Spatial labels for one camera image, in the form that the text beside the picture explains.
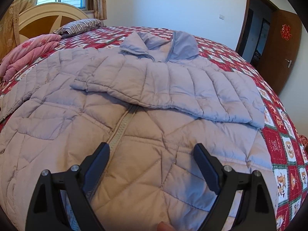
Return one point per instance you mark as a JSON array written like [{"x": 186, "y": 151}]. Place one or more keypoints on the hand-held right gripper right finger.
[{"x": 207, "y": 168}]

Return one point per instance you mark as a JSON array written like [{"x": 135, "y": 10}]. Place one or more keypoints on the white wall switch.
[{"x": 221, "y": 17}]

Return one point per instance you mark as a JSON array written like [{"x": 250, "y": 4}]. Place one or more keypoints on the person's right hand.
[{"x": 166, "y": 227}]

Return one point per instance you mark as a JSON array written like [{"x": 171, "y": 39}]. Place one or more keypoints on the red patterned bedspread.
[{"x": 284, "y": 149}]

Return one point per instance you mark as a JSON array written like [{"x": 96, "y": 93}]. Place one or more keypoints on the beige patterned curtain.
[
  {"x": 14, "y": 16},
  {"x": 99, "y": 0}
]

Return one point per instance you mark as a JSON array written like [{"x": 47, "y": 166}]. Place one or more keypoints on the dark wooden door frame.
[{"x": 244, "y": 16}]

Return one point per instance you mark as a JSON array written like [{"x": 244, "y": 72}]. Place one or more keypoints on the pink folded blanket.
[{"x": 28, "y": 53}]

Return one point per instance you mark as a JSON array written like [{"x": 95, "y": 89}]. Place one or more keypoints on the striped pillow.
[{"x": 79, "y": 26}]

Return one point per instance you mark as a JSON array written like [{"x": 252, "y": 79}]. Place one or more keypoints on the brown wooden door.
[{"x": 279, "y": 60}]

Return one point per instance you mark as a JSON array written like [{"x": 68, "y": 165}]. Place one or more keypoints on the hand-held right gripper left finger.
[{"x": 98, "y": 166}]

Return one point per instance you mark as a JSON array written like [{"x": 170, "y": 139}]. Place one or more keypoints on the red door decoration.
[{"x": 285, "y": 31}]

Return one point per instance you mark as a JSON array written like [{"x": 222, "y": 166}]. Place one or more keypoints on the cream wooden headboard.
[{"x": 48, "y": 16}]

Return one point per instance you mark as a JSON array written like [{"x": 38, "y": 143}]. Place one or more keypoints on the lilac quilted puffer jacket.
[{"x": 144, "y": 130}]

